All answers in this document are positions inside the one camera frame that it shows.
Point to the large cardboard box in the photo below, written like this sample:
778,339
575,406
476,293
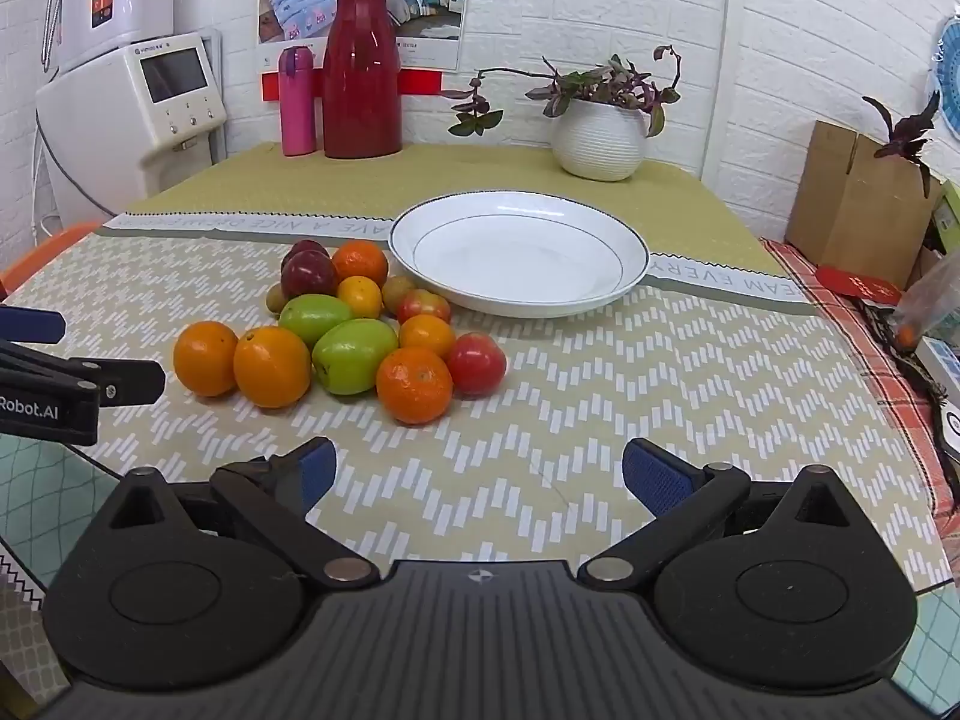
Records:
847,202

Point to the orange plastic stool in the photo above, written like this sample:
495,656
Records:
45,247

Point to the red plaid cloth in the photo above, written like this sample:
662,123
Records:
840,330

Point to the white potted purple plant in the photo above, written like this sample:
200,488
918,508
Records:
600,142

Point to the white wall conduit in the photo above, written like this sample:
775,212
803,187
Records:
718,52

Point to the deep orange tangerine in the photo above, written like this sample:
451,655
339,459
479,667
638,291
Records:
414,384
360,261

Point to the red envelope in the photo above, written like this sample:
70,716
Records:
855,283

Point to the pink thermos bottle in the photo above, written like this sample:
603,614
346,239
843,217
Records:
297,105

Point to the white round device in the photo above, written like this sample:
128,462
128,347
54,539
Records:
951,424

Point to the clear plastic bag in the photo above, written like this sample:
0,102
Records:
934,300

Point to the white water dispenser with screen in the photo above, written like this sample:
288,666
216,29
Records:
97,127

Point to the small yellow orange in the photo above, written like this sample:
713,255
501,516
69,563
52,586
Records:
359,296

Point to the dark red plum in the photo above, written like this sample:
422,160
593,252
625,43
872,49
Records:
306,246

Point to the brown kiwi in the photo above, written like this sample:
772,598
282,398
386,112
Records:
276,298
396,290

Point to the dark purple plant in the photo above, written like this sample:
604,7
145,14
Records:
904,139

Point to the white water purifier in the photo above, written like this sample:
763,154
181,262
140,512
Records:
139,0

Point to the large blue paper fan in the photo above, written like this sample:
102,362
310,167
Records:
949,82

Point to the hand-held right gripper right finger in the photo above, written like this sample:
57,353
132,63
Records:
651,476

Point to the red thermos jug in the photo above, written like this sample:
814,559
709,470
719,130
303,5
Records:
362,82

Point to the black patterned cloth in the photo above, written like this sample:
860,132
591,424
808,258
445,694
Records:
911,375

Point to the red tomato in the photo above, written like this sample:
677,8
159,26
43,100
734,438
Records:
476,364

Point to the large orange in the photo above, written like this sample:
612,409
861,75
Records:
271,366
206,358

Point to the green jujube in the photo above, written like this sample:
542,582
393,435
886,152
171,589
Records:
354,356
315,317

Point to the dark red apple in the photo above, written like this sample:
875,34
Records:
309,274

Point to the teal checked cloth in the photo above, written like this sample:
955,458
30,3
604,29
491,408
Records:
45,487

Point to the red yellow peach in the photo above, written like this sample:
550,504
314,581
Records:
424,306

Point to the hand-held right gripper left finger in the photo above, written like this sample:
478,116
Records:
319,465

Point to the white plate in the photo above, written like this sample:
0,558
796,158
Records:
517,255

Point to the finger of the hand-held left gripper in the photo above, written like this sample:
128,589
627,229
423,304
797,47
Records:
127,382
30,326

